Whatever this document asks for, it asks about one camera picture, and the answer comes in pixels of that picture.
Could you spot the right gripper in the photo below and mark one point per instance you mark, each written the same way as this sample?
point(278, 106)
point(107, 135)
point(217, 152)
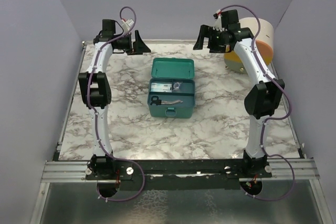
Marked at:
point(207, 32)

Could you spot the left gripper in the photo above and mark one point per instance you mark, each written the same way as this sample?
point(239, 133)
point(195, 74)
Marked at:
point(138, 46)

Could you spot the blue divided tray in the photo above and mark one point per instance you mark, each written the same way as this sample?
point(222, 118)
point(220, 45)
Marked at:
point(187, 93)

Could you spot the clear crinkled plastic bag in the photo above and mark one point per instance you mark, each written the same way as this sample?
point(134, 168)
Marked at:
point(176, 86)

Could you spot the teal medicine kit box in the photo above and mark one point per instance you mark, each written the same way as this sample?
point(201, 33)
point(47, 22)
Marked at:
point(172, 68)

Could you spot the black-handled bandage scissors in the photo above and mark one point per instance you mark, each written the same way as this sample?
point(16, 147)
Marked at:
point(155, 100)

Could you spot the light blue gauze packet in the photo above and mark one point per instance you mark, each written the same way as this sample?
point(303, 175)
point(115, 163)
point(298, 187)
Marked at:
point(161, 87)

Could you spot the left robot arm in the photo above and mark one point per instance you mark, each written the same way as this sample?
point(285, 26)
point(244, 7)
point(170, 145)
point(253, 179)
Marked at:
point(95, 89)

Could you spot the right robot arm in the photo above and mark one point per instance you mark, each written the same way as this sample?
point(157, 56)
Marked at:
point(262, 100)

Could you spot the round pastel drawer cabinet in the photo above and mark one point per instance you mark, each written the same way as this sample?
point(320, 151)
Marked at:
point(264, 42)

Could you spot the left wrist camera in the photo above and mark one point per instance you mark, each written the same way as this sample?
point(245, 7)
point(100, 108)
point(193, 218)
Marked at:
point(127, 25)

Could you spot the black mounting rail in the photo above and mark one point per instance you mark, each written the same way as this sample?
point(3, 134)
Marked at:
point(174, 174)

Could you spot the aluminium frame rail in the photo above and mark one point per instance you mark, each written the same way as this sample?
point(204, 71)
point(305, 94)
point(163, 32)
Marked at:
point(74, 171)

